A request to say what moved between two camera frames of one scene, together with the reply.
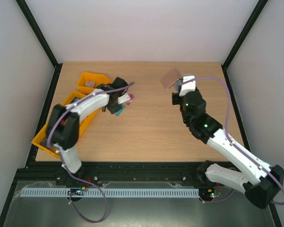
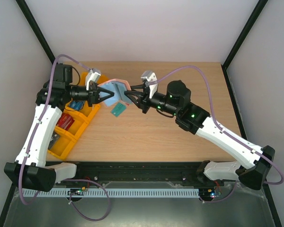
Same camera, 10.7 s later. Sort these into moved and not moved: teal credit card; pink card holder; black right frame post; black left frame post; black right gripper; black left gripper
Moved: black right gripper; pink card holder; black left gripper
Not moved: black right frame post; black left frame post; teal credit card
